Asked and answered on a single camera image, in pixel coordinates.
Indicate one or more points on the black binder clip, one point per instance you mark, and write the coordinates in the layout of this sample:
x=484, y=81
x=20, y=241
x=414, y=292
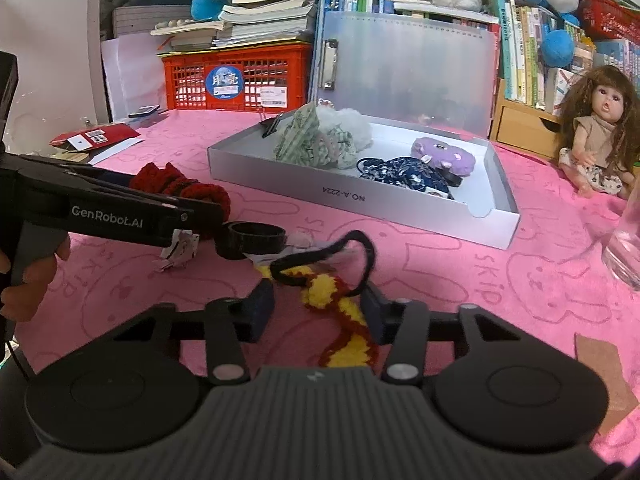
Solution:
x=272, y=125

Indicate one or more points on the red envelope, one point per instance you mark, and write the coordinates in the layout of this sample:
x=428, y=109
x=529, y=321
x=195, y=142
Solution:
x=100, y=135

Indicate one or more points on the clear glass mug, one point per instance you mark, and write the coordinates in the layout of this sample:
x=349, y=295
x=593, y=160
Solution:
x=625, y=245

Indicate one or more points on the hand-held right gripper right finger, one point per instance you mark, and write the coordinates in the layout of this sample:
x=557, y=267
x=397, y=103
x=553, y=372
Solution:
x=375, y=317

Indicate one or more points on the stack of worn books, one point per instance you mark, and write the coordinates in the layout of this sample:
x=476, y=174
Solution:
x=270, y=15

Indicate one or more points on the small white clip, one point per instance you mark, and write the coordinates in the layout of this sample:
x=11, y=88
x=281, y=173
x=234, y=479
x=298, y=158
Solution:
x=177, y=250

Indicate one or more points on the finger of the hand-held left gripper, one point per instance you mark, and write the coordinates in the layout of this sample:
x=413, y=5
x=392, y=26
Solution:
x=197, y=217
x=100, y=180

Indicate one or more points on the brown-haired baby doll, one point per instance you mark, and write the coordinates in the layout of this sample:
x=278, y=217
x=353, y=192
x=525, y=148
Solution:
x=597, y=130

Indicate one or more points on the red knitted scrunchie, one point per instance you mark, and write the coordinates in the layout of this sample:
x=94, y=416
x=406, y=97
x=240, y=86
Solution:
x=165, y=180

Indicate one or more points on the black round compact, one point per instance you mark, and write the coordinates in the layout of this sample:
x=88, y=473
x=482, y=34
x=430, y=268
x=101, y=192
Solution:
x=454, y=180

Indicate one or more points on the white paper sheets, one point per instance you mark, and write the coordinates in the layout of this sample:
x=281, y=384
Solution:
x=112, y=152

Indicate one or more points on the wooden drawer organizer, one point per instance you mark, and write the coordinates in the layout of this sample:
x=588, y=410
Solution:
x=520, y=125

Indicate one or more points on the brown cardboard pieces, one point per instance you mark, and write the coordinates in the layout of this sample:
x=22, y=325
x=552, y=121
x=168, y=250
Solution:
x=607, y=375

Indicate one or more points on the row of upright books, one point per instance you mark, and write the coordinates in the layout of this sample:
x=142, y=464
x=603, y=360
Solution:
x=525, y=60

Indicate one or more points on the person's left hand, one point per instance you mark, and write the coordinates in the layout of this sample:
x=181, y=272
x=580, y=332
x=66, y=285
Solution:
x=35, y=290

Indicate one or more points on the pink printed tablecloth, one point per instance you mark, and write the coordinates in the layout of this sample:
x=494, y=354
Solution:
x=450, y=280

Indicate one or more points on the green gingham scrunchie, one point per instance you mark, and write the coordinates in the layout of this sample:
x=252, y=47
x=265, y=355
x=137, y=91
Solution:
x=297, y=135

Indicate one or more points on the clear plastic hair clip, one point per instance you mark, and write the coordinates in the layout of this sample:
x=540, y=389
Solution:
x=300, y=241

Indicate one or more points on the red plastic crate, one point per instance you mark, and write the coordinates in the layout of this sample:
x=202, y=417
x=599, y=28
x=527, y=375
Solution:
x=190, y=80

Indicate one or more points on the pale green floral scrunchie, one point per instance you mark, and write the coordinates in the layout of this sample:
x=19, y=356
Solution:
x=340, y=152

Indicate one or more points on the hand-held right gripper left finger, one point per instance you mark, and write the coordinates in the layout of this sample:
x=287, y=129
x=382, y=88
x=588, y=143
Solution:
x=261, y=310

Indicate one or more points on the mauve scrunchie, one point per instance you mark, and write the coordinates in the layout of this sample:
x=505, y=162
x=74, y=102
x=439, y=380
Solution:
x=325, y=141

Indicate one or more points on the silver cardboard box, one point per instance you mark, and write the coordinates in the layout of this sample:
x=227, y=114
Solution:
x=380, y=215

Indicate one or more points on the purple plush toy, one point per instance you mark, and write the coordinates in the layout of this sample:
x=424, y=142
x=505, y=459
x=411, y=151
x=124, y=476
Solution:
x=445, y=155

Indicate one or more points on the white fluffy scrunchie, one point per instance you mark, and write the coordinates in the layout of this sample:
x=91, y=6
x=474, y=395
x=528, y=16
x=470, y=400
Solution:
x=350, y=122

